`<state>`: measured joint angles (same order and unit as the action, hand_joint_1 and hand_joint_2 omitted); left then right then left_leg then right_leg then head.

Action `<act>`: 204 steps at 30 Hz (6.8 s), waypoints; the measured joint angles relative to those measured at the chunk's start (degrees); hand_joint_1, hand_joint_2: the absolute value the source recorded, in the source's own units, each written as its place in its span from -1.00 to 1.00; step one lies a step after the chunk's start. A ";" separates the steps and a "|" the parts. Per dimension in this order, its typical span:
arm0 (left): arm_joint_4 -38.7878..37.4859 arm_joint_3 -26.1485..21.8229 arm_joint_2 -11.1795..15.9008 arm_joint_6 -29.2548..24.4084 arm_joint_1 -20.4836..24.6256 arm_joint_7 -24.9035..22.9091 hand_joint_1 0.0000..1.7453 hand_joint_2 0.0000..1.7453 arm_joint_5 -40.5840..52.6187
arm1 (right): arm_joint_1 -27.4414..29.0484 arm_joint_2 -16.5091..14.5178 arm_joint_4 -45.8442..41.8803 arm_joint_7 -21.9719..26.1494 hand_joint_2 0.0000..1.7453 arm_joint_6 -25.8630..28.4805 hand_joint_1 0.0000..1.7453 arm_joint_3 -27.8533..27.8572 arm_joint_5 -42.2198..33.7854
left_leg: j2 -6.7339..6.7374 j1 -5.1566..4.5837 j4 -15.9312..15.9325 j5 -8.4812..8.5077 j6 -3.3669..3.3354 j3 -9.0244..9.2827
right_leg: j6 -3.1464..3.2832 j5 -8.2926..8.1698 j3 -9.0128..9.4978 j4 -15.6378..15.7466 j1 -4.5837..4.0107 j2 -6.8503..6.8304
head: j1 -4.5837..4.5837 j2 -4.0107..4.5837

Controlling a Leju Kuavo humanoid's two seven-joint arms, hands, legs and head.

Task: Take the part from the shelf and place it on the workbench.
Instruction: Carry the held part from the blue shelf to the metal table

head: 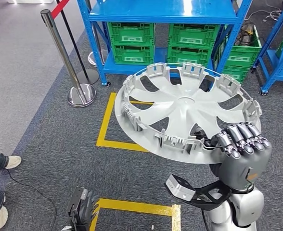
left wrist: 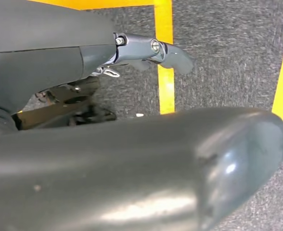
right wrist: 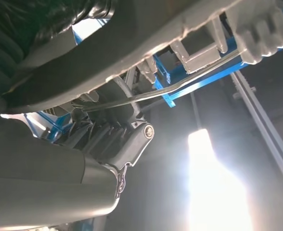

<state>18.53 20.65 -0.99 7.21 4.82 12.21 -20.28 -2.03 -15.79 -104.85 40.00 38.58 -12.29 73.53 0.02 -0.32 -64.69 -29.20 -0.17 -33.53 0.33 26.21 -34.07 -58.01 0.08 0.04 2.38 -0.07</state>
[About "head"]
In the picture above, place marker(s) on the blue metal shelf rack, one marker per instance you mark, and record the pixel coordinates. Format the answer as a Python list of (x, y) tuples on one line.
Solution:
[(273, 68), (155, 11)]

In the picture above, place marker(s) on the black stanchion post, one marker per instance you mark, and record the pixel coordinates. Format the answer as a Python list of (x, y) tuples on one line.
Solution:
[(88, 76)]

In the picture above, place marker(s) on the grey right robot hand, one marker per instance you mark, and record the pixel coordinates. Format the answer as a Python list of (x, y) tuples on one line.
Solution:
[(245, 169)]

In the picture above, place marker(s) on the red barrier belt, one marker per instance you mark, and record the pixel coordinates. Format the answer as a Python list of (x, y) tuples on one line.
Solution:
[(59, 8)]

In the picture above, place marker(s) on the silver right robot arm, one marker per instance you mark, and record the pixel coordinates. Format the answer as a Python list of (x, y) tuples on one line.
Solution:
[(247, 207)]

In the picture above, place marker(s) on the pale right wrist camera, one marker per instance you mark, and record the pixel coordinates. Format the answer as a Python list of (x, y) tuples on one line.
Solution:
[(180, 188)]

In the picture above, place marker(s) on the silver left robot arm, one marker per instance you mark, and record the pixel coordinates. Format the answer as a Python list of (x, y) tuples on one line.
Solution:
[(66, 229)]

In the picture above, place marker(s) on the grey plastic wheel hubcap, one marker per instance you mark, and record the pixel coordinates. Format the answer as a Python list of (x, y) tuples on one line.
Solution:
[(184, 111)]

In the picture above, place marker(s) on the dark left robot hand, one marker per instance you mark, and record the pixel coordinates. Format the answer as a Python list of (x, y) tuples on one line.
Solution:
[(90, 212)]

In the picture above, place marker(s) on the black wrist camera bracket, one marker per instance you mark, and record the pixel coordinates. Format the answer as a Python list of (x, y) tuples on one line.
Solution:
[(199, 199)]

